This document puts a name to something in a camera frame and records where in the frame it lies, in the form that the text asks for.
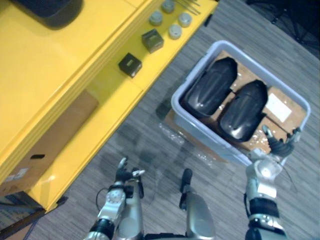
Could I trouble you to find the robot left five-finger hand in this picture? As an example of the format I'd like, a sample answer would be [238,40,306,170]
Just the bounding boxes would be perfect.
[114,156,146,185]

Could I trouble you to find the robot right five-finger hand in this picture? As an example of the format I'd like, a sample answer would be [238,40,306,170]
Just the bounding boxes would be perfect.
[261,125,301,159]

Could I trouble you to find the yellow metal shelf unit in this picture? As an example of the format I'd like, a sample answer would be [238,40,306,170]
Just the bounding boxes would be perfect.
[0,0,219,214]

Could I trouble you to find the brown cardboard sheet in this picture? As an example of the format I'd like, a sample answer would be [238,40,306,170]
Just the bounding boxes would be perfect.
[214,50,309,151]

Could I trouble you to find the white paper label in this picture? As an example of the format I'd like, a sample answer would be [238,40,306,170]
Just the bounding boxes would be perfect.
[264,93,293,123]

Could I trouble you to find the black plastic housing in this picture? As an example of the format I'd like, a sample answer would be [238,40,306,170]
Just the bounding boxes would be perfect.
[219,80,269,144]
[9,0,84,29]
[181,56,239,119]

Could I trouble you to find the grey plastic bin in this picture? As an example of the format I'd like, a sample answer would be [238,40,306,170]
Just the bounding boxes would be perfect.
[171,40,312,167]

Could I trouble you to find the clear plastic film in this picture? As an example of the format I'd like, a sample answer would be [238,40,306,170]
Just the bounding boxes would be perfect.
[157,121,217,167]

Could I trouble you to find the long brown cardboard box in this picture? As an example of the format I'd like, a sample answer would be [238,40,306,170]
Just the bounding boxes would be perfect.
[0,89,100,194]

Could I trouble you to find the dark square block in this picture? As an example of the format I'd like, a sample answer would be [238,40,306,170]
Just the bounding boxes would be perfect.
[118,52,143,79]
[141,28,165,54]

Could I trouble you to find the grey printed carton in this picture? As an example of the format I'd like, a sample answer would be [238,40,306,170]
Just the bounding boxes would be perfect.
[0,192,41,223]

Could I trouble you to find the black stand legs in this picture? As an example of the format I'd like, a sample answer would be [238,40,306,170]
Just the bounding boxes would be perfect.
[246,0,320,45]

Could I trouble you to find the grey round cap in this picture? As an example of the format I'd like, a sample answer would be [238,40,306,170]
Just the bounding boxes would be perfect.
[148,10,164,27]
[167,24,182,40]
[161,0,176,14]
[177,12,193,28]

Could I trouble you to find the thin metal rods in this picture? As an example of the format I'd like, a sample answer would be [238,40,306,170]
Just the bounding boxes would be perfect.
[174,0,202,15]

